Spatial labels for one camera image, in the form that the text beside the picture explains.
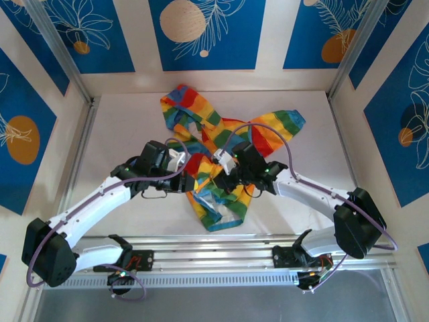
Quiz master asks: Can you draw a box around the rainbow striped hooded jacket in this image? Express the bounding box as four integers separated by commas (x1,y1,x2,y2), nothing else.
160,84,307,232

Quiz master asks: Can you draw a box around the grey metal sheet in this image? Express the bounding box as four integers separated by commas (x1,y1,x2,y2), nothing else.
33,270,400,322

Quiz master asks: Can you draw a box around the black right gripper wire loop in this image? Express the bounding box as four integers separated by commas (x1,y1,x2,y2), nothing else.
243,184,264,199

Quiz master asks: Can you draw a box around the black gripper wire loop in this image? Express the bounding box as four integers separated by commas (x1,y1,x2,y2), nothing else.
141,189,168,200
243,184,264,199

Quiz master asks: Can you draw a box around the black left gripper wire loop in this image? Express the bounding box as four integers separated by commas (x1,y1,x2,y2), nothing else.
141,189,168,200

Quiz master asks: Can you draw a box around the aluminium mounting rail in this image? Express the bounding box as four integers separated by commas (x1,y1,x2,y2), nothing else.
28,234,400,278

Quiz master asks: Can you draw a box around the aluminium table side rail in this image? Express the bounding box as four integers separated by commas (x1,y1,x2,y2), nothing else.
50,97,99,250
326,97,378,241

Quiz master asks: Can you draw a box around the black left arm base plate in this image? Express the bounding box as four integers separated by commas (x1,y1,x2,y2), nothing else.
93,250,155,272

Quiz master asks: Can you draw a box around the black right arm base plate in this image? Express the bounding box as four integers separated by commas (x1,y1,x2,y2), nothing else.
273,244,332,269

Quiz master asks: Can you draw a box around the slotted grey cable duct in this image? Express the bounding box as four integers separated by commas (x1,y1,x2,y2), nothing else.
43,271,301,290

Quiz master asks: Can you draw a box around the blue floral wall panel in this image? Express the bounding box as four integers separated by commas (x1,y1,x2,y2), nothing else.
363,23,429,208
0,0,70,97
348,0,414,90
283,0,373,70
148,0,267,72
0,46,58,216
43,0,136,75

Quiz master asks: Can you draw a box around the aluminium frame post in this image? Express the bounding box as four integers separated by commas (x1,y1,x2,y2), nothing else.
327,0,386,102
25,0,94,105

